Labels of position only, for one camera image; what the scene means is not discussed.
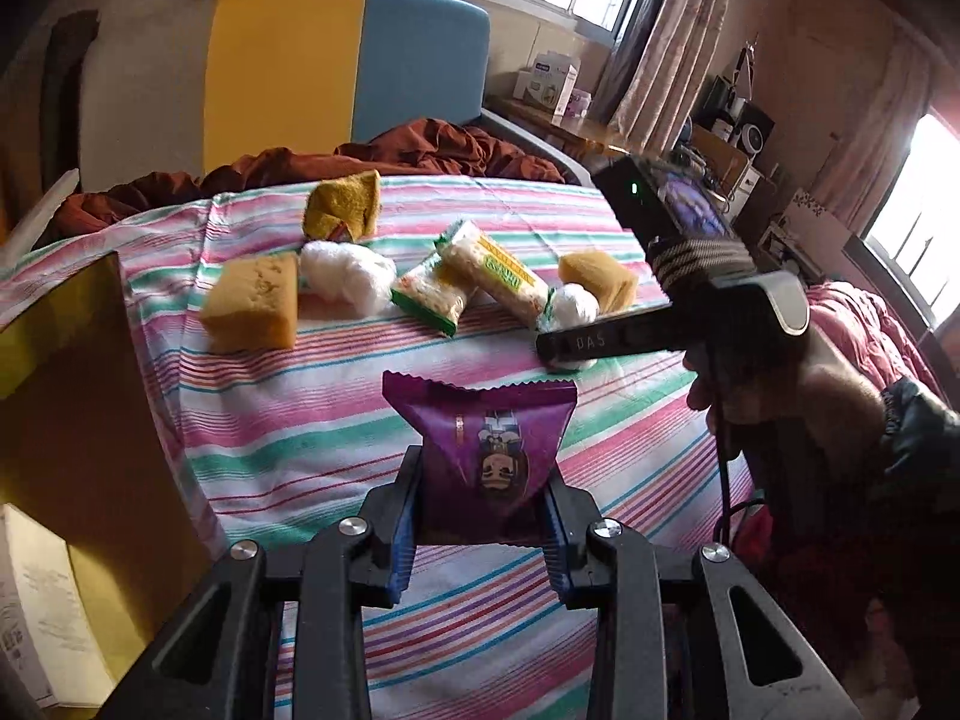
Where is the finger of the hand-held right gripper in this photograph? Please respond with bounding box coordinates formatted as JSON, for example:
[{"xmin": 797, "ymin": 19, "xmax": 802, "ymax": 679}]
[{"xmin": 535, "ymin": 307, "xmax": 680, "ymax": 376}]

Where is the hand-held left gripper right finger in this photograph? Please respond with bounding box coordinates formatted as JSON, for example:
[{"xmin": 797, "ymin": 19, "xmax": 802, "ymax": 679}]
[{"xmin": 540, "ymin": 476, "xmax": 863, "ymax": 720}]

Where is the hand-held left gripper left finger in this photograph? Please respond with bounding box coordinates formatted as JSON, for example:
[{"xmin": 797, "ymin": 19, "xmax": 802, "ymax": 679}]
[{"xmin": 97, "ymin": 446, "xmax": 425, "ymax": 720}]

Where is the small white ball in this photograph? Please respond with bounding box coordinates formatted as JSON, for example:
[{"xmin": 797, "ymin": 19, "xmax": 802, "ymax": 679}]
[{"xmin": 540, "ymin": 283, "xmax": 601, "ymax": 372}]

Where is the small yellow sponge block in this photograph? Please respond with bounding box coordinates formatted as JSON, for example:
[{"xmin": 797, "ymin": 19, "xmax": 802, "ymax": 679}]
[{"xmin": 559, "ymin": 251, "xmax": 640, "ymax": 314}]

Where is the long green white snack packet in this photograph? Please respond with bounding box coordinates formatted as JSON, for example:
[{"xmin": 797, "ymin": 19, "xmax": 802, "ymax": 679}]
[{"xmin": 435, "ymin": 219, "xmax": 552, "ymax": 331}]

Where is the purple snack packet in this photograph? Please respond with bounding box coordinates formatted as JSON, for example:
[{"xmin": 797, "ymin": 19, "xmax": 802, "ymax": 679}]
[{"xmin": 381, "ymin": 370, "xmax": 580, "ymax": 550}]

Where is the large white ball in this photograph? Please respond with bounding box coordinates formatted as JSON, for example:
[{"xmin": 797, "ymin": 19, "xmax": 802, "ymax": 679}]
[{"xmin": 300, "ymin": 240, "xmax": 397, "ymax": 308}]

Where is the large yellow sponge block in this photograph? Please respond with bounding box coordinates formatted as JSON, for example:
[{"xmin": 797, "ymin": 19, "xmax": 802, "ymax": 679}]
[{"xmin": 199, "ymin": 253, "xmax": 301, "ymax": 355}]

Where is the rough textured yellow sponge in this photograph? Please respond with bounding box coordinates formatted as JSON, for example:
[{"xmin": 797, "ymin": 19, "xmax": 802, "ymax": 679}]
[{"xmin": 304, "ymin": 170, "xmax": 383, "ymax": 242}]

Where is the gold metal tin box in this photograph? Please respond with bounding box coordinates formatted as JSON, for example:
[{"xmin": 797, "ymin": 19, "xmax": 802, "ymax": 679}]
[{"xmin": 0, "ymin": 251, "xmax": 218, "ymax": 720}]

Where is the white box with green band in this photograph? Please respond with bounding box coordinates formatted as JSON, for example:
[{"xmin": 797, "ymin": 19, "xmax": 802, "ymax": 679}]
[{"xmin": 0, "ymin": 502, "xmax": 113, "ymax": 710}]

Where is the person's right hand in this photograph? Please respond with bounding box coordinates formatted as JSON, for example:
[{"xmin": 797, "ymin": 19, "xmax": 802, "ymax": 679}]
[{"xmin": 682, "ymin": 345, "xmax": 890, "ymax": 466}]

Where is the black speaker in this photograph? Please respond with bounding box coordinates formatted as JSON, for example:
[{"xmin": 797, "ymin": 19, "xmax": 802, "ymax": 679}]
[{"xmin": 739, "ymin": 105, "xmax": 777, "ymax": 166}]

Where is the wooden desk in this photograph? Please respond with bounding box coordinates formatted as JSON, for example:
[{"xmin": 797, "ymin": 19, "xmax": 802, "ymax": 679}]
[{"xmin": 484, "ymin": 94, "xmax": 638, "ymax": 158}]

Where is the patterned beige curtain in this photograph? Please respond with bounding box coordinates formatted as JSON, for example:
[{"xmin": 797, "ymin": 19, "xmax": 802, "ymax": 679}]
[{"xmin": 600, "ymin": 0, "xmax": 758, "ymax": 155}]

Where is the white carton on desk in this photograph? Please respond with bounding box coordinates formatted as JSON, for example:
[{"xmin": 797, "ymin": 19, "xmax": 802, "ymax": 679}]
[{"xmin": 514, "ymin": 52, "xmax": 582, "ymax": 121}]

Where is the striped bed sheet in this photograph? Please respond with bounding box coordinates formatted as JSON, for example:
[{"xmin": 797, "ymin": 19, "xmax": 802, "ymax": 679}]
[{"xmin": 0, "ymin": 172, "xmax": 938, "ymax": 720}]

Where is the short green white snack packet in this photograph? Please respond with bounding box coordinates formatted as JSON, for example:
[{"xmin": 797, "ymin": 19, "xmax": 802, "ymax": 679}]
[{"xmin": 390, "ymin": 251, "xmax": 473, "ymax": 337}]

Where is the pink side curtain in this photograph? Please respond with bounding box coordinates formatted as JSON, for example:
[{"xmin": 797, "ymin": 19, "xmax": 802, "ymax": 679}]
[{"xmin": 814, "ymin": 30, "xmax": 938, "ymax": 218}]

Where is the pink quilt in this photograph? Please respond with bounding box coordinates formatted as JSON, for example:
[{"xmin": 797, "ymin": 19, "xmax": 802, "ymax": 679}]
[{"xmin": 806, "ymin": 281, "xmax": 938, "ymax": 406}]

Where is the side window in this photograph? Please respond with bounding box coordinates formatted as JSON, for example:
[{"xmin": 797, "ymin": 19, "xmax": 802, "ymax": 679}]
[{"xmin": 862, "ymin": 112, "xmax": 960, "ymax": 316}]

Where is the brown blanket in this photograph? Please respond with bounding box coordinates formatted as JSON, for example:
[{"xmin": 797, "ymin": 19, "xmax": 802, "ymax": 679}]
[{"xmin": 60, "ymin": 118, "xmax": 567, "ymax": 235}]

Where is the grey yellow blue headboard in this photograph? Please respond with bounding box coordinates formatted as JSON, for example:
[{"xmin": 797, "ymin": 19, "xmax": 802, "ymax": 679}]
[{"xmin": 79, "ymin": 0, "xmax": 492, "ymax": 188}]

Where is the black cable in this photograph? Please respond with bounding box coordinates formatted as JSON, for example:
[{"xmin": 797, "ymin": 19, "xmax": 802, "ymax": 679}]
[{"xmin": 712, "ymin": 360, "xmax": 766, "ymax": 541}]

